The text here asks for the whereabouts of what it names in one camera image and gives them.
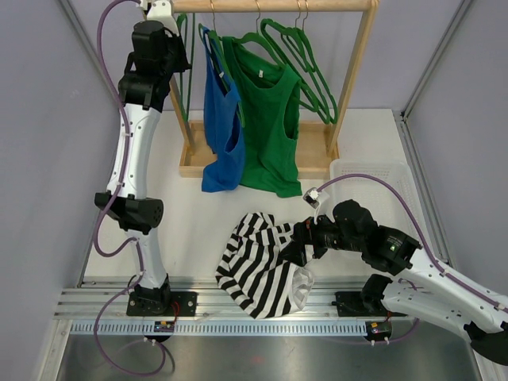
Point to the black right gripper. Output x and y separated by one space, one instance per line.
305 232

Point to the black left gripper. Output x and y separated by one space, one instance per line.
175 41

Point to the green hanger with metal hook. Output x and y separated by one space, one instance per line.
187 27

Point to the zebra striped tank top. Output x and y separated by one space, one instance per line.
251 260

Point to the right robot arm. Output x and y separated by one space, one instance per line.
408 279

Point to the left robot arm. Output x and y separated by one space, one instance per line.
158 53

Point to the green hanger under blue top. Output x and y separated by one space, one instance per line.
217 56

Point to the green tank top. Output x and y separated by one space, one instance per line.
270 94

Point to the empty green hanger front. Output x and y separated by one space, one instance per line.
270 31

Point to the empty green hanger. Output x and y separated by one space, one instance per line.
299 55
270 31

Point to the blue tank top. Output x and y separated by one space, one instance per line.
224 134

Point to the empty green hanger rear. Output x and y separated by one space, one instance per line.
299 55

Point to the white plastic basket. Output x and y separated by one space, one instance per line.
386 188

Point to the wooden clothes rack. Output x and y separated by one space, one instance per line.
318 143

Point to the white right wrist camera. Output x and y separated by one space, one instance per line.
318 200

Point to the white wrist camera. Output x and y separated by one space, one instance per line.
318 200
161 11

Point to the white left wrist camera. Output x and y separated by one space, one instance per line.
161 11

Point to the white slotted cable duct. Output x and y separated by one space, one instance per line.
223 328

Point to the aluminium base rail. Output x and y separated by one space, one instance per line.
205 300

